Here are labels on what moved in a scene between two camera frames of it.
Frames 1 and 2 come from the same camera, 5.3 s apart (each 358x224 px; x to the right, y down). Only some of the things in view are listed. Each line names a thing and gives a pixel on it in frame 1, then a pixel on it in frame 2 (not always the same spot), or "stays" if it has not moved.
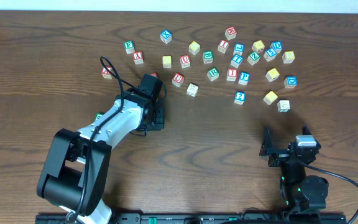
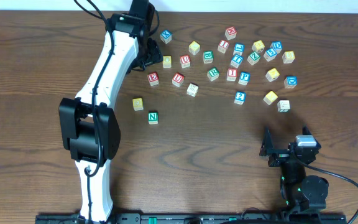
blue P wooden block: x=244 y=78 stays
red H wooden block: x=230 y=32 stays
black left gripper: x=158 y=117 to x=153 y=54
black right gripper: x=282 y=155 stays
